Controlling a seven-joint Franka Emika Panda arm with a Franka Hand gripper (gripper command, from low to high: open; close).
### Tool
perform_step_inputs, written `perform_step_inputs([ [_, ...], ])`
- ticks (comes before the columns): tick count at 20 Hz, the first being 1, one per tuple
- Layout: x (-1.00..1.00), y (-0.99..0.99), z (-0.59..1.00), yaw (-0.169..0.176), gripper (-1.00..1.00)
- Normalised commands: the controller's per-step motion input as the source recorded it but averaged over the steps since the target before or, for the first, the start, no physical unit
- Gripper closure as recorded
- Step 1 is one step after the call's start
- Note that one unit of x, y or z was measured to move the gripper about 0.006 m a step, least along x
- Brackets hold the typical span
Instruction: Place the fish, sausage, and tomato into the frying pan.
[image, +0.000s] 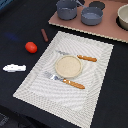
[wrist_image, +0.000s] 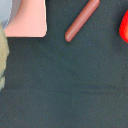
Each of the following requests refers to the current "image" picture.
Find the beige round plate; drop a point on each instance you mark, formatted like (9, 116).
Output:
(68, 66)

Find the pink stove board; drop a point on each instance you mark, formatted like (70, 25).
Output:
(108, 28)

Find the wooden handled fork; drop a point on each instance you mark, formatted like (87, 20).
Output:
(69, 82)

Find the beige bowl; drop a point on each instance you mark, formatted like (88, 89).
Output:
(123, 16)

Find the white fish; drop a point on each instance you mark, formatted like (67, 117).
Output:
(14, 68)

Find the red tomato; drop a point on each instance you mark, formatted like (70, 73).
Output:
(31, 47)

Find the grey frying pan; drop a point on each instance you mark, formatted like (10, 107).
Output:
(91, 15)

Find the grey cooking pot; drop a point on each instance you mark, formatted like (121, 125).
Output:
(66, 9)

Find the wooden handled knife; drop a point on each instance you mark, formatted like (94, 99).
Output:
(79, 56)

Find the white woven placemat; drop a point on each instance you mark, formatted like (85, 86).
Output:
(69, 103)

